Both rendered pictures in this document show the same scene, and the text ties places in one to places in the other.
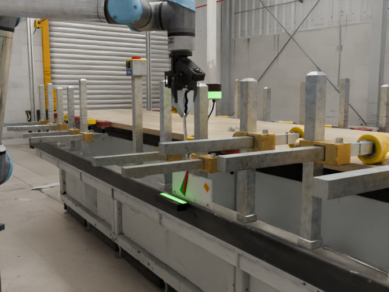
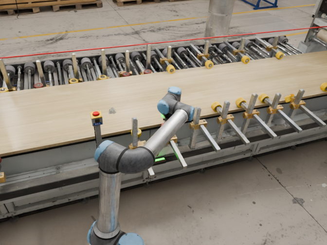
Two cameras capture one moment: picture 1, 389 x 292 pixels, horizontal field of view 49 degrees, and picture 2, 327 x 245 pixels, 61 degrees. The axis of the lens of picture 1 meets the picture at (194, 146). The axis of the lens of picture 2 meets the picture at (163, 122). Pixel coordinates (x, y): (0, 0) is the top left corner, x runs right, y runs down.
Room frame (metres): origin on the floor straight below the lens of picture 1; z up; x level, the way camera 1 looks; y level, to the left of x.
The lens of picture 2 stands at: (1.20, 1.57, 2.37)
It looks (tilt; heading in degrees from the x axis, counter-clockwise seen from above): 40 degrees down; 280
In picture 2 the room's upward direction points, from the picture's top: 4 degrees clockwise
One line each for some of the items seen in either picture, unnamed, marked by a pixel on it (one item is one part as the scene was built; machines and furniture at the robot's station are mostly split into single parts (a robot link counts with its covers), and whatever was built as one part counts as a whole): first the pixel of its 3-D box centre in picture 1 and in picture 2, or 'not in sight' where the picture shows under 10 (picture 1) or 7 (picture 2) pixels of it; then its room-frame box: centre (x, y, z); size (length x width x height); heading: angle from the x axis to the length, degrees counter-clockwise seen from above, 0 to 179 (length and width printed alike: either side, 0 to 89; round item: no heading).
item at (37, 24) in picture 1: (36, 76); not in sight; (3.63, 1.33, 1.20); 0.15 x 0.12 x 1.00; 33
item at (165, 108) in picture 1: (165, 141); (135, 142); (1.67, 0.11, 0.89); 0.03 x 0.03 x 0.48; 33
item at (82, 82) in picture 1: (83, 119); not in sight; (2.51, 0.65, 0.92); 0.03 x 0.03 x 0.48; 33
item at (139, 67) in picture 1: (136, 68); (96, 118); (1.88, 0.25, 1.18); 0.07 x 0.07 x 0.08; 33
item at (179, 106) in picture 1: (176, 103); not in sight; (1.41, 0.06, 1.05); 0.06 x 0.03 x 0.09; 33
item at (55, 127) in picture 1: (48, 127); not in sight; (2.84, 0.98, 0.84); 0.43 x 0.03 x 0.04; 123
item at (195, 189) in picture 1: (190, 187); (162, 151); (1.47, 0.01, 0.75); 0.26 x 0.01 x 0.10; 33
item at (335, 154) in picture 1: (320, 150); (225, 119); (1.01, -0.30, 0.95); 0.13 x 0.06 x 0.05; 33
